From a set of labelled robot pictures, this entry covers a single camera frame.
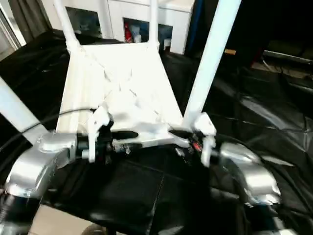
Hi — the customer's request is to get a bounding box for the white plastic table top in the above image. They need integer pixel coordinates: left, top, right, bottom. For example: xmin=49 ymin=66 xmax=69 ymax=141
xmin=54 ymin=40 xmax=194 ymax=150

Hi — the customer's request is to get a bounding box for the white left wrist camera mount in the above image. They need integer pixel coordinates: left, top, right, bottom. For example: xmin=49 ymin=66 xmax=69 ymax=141
xmin=81 ymin=105 xmax=113 ymax=164

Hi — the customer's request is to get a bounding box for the white plastic table leg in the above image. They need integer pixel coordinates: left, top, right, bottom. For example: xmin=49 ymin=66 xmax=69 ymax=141
xmin=181 ymin=0 xmax=243 ymax=131
xmin=52 ymin=0 xmax=82 ymax=54
xmin=0 ymin=76 xmax=57 ymax=148
xmin=148 ymin=0 xmax=161 ymax=50

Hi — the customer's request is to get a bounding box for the white display cabinet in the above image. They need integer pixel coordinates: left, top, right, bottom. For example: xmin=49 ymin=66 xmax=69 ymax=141
xmin=39 ymin=0 xmax=196 ymax=55

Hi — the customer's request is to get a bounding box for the black mat cloth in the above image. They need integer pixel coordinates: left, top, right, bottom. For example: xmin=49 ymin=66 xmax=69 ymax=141
xmin=0 ymin=29 xmax=313 ymax=235

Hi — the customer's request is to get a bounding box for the long black rod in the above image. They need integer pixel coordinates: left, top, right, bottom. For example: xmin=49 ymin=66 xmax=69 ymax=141
xmin=263 ymin=49 xmax=313 ymax=64

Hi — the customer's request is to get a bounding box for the grey curtain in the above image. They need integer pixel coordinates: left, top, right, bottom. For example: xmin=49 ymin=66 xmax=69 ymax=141
xmin=7 ymin=0 xmax=52 ymax=45

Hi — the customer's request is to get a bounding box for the dark tall cabinet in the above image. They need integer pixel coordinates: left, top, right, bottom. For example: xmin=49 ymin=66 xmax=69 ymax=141
xmin=185 ymin=0 xmax=313 ymax=64

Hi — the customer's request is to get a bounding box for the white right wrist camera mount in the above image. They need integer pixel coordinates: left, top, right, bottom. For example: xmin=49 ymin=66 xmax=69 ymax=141
xmin=192 ymin=112 xmax=218 ymax=167

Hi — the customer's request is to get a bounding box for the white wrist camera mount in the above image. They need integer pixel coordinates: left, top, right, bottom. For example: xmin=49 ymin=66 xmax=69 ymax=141
xmin=81 ymin=105 xmax=113 ymax=164
xmin=192 ymin=112 xmax=218 ymax=167

